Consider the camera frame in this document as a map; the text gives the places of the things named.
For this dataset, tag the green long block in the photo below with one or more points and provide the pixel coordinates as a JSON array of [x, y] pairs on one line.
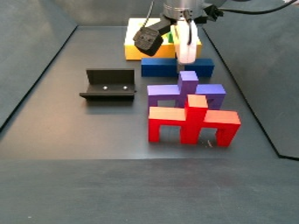
[[170, 36]]

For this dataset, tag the yellow slotted board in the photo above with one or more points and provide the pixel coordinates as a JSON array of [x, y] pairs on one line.
[[166, 50]]

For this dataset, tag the black gripper-mounted camera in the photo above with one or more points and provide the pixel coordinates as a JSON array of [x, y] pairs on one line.
[[148, 37]]

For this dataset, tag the purple bridge-shaped block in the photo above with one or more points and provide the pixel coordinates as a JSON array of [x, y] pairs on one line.
[[187, 86]]

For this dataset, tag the blue long block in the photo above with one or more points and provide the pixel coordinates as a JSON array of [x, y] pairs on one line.
[[164, 67]]

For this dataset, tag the black angled bracket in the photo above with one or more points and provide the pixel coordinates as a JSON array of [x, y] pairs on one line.
[[110, 83]]

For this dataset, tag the red bridge-shaped block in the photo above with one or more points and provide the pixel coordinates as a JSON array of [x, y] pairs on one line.
[[191, 119]]

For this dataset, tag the silver grey gripper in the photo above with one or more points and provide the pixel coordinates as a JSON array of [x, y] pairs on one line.
[[191, 10]]

